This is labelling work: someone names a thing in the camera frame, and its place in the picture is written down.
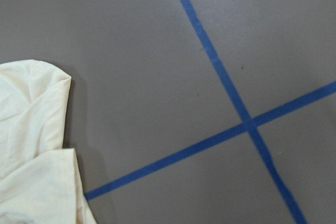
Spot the cream long-sleeve graphic shirt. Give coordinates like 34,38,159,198
1,60,95,223

